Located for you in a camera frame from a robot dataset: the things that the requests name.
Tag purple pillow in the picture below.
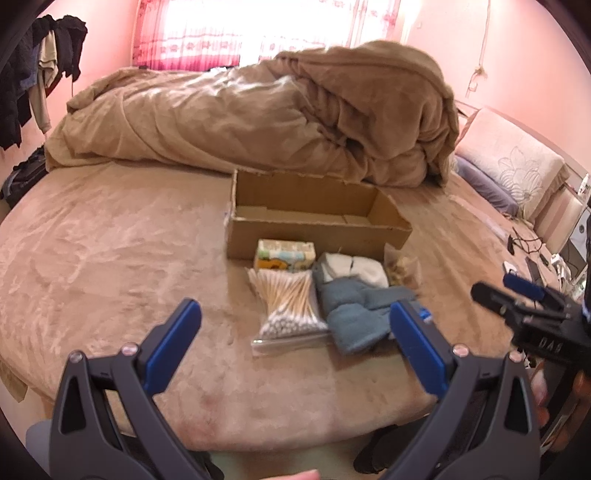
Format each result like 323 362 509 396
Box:
455 156 519 217

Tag black cable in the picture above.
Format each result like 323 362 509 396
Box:
506 225 551 266

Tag dark hanging clothes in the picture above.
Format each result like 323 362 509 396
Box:
1 15 88 150

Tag white socks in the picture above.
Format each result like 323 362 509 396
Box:
318 253 389 288

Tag pink window curtain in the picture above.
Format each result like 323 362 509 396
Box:
132 0 400 72

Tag white bedside cabinet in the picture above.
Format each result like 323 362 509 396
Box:
534 175 590 281

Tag small clear snack bag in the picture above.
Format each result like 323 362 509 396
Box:
384 244 423 290

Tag bag of cotton swabs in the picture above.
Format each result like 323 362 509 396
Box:
246 268 332 357

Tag person's right hand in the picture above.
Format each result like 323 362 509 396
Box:
530 368 549 427

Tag cream floral pillow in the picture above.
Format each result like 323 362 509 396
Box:
456 108 569 222

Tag white wireless charger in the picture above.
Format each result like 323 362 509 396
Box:
502 261 519 275

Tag black smartphone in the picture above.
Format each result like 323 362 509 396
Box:
526 257 545 287

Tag green orange tissue pack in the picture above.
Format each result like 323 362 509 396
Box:
253 239 317 272

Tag blue grey socks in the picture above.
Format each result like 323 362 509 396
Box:
312 264 423 356

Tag brown cardboard box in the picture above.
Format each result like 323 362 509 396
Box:
226 171 413 260

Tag tan fleece blanket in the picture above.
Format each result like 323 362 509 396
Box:
45 41 459 187

